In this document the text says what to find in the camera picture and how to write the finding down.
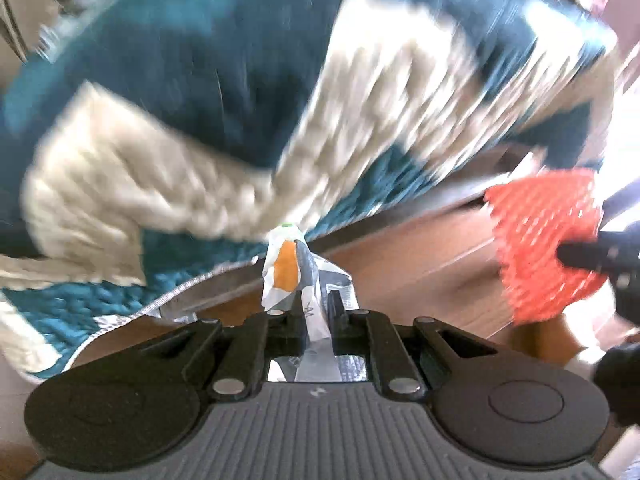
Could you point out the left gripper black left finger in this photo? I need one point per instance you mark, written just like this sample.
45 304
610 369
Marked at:
229 364

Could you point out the orange foam fruit net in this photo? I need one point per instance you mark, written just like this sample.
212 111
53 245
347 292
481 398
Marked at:
532 217

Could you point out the teal and cream quilt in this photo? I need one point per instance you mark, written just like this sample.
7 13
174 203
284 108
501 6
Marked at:
149 144

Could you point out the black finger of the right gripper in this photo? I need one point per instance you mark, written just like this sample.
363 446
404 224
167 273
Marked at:
611 253
621 201

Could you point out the white orange snack wrapper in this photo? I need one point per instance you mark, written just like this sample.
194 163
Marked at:
295 277

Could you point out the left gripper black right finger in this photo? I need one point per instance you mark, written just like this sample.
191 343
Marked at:
405 363

